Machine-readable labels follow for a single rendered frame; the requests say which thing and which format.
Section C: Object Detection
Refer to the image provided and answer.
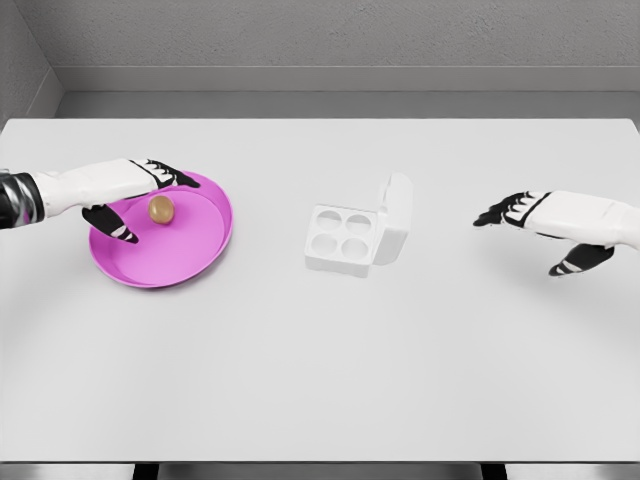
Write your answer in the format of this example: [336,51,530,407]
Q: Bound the white egg box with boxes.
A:
[303,172,415,279]

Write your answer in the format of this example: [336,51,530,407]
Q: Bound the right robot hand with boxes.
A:
[472,190,624,277]

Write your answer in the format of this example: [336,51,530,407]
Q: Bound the brown egg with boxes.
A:
[148,195,176,226]

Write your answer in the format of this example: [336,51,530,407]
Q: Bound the pink round plate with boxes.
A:
[88,170,234,290]

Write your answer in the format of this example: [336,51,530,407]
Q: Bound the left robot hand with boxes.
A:
[67,158,202,246]

